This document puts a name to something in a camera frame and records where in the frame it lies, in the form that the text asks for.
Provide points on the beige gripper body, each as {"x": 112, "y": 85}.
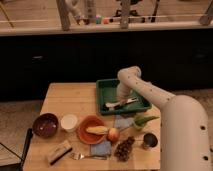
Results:
{"x": 122, "y": 100}

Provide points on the white dish brush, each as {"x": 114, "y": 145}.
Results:
{"x": 113, "y": 105}

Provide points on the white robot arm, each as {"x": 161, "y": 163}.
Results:
{"x": 184, "y": 123}

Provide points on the green plastic tray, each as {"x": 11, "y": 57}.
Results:
{"x": 106, "y": 91}

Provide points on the light blue cloth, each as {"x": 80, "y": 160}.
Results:
{"x": 122, "y": 123}

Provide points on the green cup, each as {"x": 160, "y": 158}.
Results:
{"x": 135, "y": 125}

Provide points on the green aloe leaf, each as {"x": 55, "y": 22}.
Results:
{"x": 144, "y": 120}

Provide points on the orange apple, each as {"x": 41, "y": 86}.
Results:
{"x": 113, "y": 135}

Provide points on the yellow corn cob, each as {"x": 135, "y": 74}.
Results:
{"x": 98, "y": 130}

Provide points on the orange plate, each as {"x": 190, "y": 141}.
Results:
{"x": 88, "y": 138}

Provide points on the dark metal cup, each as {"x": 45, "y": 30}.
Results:
{"x": 149, "y": 141}

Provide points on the blue sponge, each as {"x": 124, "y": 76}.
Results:
{"x": 101, "y": 149}

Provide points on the brown grape bunch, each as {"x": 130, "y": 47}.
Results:
{"x": 124, "y": 148}

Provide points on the white cup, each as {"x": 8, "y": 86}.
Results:
{"x": 69, "y": 122}

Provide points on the silver fork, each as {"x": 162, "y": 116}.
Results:
{"x": 79, "y": 156}

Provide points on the wooden block eraser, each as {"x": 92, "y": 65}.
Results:
{"x": 58, "y": 152}

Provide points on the dark purple bowl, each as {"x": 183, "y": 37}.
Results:
{"x": 46, "y": 125}

